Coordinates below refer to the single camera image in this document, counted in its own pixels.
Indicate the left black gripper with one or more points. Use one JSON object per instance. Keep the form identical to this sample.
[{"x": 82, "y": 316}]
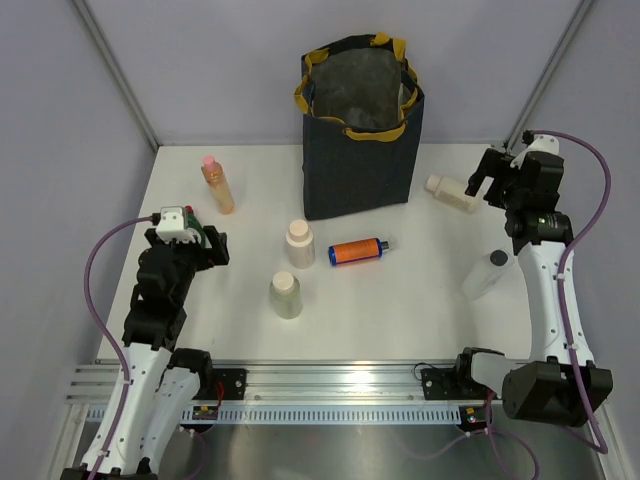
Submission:
[{"x": 216, "y": 255}]

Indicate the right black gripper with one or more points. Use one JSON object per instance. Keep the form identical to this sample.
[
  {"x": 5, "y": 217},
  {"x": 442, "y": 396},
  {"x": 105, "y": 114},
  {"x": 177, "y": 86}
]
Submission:
[{"x": 495, "y": 165}]

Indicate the green bottle red cap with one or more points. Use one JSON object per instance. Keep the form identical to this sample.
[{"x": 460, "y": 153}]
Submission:
[{"x": 195, "y": 226}]

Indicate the cream bottle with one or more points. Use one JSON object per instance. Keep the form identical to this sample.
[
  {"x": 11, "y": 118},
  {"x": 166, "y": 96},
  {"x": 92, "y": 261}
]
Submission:
[{"x": 452, "y": 193}]

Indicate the clear bottle beige cap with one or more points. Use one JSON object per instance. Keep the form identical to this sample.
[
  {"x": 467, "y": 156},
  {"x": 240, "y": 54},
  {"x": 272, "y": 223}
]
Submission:
[{"x": 285, "y": 295}]

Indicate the white bottle beige cap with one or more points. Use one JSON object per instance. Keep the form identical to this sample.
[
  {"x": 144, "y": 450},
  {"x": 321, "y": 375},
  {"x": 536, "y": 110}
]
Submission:
[{"x": 300, "y": 244}]

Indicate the pink cap orange bottle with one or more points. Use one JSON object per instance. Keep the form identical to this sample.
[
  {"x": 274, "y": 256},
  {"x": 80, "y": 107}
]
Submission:
[{"x": 215, "y": 178}]

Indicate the clear bottle black cap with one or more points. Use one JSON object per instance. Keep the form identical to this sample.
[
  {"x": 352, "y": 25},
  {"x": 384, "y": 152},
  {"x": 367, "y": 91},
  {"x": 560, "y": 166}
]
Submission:
[{"x": 486, "y": 272}]

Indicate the orange blue spray bottle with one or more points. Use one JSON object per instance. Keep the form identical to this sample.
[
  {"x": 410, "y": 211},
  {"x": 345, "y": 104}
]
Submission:
[{"x": 360, "y": 250}]

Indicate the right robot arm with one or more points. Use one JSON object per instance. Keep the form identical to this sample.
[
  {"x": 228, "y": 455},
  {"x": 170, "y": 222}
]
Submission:
[{"x": 560, "y": 384}]

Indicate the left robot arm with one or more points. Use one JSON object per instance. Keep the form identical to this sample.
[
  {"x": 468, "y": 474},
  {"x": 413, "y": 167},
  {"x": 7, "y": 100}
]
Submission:
[{"x": 156, "y": 380}]

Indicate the dark denim canvas bag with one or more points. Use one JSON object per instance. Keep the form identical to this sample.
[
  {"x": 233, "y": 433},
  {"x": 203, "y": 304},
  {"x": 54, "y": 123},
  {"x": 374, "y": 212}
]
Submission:
[{"x": 363, "y": 110}]

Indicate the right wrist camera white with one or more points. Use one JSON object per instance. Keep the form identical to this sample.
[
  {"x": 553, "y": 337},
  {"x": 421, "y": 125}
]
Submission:
[{"x": 535, "y": 143}]

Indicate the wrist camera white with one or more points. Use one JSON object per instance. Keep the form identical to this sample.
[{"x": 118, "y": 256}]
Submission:
[
  {"x": 173, "y": 226},
  {"x": 535, "y": 143}
]

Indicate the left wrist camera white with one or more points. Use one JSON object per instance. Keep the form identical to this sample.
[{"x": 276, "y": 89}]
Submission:
[{"x": 173, "y": 226}]

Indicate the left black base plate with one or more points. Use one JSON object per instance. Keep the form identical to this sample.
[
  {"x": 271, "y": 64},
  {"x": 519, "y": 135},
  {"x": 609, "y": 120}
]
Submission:
[{"x": 232, "y": 382}]

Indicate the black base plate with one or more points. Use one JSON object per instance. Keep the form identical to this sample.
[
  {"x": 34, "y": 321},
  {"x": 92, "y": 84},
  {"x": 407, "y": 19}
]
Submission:
[
  {"x": 449, "y": 384},
  {"x": 232, "y": 382}
]

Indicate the right aluminium frame post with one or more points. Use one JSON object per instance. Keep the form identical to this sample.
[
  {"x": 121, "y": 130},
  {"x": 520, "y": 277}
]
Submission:
[{"x": 571, "y": 30}]

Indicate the aluminium frame post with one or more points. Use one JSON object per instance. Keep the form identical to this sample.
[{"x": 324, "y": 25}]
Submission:
[
  {"x": 571, "y": 30},
  {"x": 104, "y": 51}
]

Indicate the white slotted cable duct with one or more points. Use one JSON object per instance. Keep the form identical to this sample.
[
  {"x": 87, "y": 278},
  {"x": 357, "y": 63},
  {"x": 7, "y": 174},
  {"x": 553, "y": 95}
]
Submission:
[{"x": 324, "y": 415}]

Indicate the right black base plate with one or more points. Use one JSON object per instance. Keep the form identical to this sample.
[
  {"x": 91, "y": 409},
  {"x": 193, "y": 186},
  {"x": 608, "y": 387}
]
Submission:
[{"x": 449, "y": 384}]

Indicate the left aluminium frame post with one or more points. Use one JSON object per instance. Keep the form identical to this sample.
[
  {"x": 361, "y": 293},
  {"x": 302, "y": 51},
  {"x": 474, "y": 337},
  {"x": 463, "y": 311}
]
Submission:
[{"x": 104, "y": 51}]

